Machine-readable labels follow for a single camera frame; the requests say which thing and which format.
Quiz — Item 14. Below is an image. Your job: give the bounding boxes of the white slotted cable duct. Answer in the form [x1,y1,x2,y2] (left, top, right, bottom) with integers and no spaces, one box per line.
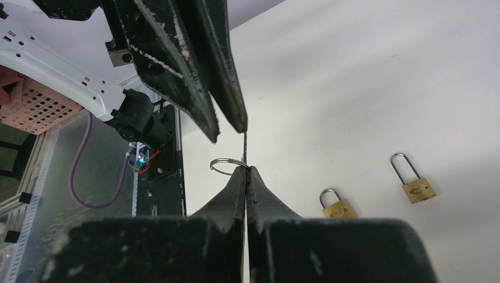
[1,130,60,282]

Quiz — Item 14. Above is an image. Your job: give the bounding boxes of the key with ring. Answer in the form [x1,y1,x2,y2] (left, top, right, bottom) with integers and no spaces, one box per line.
[209,133,249,176]

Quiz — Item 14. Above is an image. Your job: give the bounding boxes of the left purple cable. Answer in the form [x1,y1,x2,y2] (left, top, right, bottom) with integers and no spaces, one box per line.
[68,111,136,210]

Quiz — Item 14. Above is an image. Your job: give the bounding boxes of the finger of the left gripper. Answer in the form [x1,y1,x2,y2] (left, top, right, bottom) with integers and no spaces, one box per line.
[114,1,220,143]
[173,1,248,133]

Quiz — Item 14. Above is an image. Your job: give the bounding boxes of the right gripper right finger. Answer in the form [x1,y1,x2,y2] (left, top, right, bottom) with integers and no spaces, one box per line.
[246,167,438,282]

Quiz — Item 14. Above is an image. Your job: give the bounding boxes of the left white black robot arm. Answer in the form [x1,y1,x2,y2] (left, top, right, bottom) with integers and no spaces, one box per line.
[1,1,248,149]

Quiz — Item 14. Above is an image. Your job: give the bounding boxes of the brass padlock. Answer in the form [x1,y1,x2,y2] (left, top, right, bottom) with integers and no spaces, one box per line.
[319,189,357,219]
[390,153,437,204]

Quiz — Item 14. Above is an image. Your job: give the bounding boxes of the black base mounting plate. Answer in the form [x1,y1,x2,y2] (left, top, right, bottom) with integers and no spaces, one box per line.
[133,105,186,216]

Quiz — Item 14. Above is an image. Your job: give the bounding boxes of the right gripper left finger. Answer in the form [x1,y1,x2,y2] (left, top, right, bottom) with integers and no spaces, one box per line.
[39,166,247,282]

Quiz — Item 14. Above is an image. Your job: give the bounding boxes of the pink perforated basket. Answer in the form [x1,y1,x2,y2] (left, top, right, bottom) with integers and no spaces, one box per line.
[1,65,83,135]

